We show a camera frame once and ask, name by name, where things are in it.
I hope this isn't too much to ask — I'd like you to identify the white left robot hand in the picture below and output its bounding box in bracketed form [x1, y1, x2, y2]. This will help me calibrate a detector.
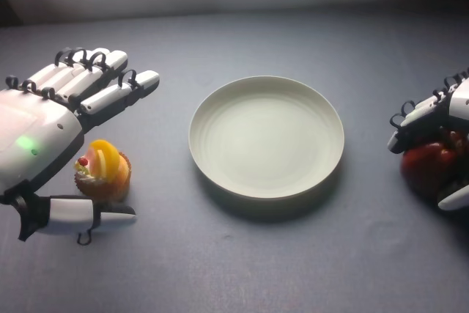
[0, 46, 161, 246]

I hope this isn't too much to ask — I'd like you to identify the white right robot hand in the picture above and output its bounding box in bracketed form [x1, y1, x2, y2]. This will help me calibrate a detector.
[388, 67, 469, 212]

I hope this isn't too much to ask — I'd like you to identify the dark red apple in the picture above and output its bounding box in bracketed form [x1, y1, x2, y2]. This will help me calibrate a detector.
[400, 128, 467, 196]

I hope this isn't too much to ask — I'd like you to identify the cupcake with fruit topping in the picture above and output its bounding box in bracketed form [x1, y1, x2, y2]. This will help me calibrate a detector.
[74, 139, 132, 203]

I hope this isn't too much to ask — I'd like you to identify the white round plate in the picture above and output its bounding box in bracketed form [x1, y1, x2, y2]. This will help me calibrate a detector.
[188, 76, 346, 202]

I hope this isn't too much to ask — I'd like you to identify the grey table cloth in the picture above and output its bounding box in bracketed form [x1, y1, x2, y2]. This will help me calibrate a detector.
[0, 10, 469, 313]

